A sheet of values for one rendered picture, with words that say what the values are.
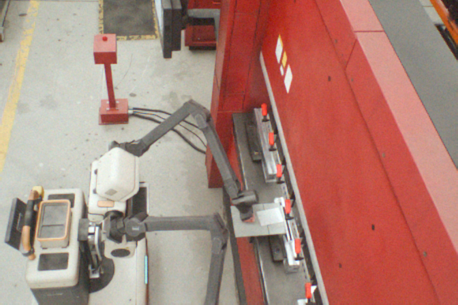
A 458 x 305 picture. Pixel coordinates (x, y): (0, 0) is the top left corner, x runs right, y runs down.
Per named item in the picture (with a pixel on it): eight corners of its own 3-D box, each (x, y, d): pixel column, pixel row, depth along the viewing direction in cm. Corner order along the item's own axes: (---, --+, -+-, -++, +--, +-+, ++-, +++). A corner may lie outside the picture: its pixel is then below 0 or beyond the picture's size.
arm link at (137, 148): (196, 92, 235) (189, 96, 225) (213, 114, 235) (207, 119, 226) (133, 143, 251) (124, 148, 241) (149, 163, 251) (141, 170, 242)
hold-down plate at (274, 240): (262, 212, 270) (263, 209, 268) (272, 211, 271) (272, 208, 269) (272, 263, 251) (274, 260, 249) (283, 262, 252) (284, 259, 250)
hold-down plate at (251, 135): (244, 124, 310) (245, 121, 308) (253, 124, 311) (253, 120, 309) (252, 163, 291) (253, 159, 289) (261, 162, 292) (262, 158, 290)
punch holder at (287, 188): (279, 182, 247) (285, 163, 235) (296, 182, 249) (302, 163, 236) (285, 208, 238) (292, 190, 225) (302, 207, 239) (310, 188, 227)
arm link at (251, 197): (232, 182, 242) (227, 188, 234) (253, 176, 238) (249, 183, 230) (239, 203, 244) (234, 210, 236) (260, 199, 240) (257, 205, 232)
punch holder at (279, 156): (272, 151, 260) (277, 131, 247) (287, 150, 261) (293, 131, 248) (277, 174, 250) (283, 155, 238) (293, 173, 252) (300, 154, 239)
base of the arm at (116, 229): (107, 214, 223) (105, 237, 215) (120, 207, 220) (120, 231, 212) (120, 221, 229) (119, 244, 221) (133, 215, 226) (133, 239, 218)
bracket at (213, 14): (187, 17, 332) (187, 8, 326) (222, 17, 336) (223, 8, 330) (192, 56, 307) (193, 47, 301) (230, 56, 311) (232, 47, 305)
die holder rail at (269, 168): (251, 118, 314) (253, 108, 307) (260, 118, 315) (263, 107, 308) (266, 182, 283) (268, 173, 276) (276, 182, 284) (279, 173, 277)
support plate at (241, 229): (230, 206, 257) (230, 205, 256) (279, 203, 261) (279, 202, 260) (235, 237, 246) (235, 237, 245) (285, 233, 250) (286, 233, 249)
